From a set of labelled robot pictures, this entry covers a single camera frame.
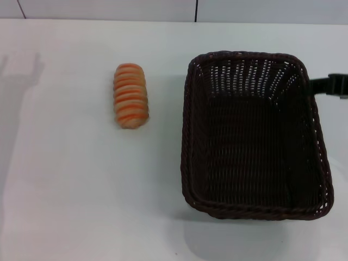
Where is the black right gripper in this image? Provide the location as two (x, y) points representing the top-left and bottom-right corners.
(309, 73), (348, 99)

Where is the dark brown wicker basket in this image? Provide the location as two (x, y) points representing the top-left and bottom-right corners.
(179, 49), (334, 221)

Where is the orange striped bread loaf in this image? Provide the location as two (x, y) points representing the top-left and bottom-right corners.
(113, 62), (150, 129)

